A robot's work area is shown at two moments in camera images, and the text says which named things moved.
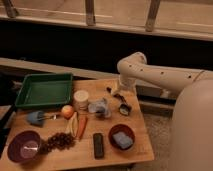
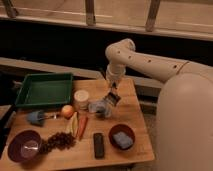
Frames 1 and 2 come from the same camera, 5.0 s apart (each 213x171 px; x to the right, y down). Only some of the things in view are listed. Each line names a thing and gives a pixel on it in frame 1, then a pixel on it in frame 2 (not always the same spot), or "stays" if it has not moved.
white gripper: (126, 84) → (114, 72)
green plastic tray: (40, 90) stays
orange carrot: (82, 121) stays
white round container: (81, 99) stays
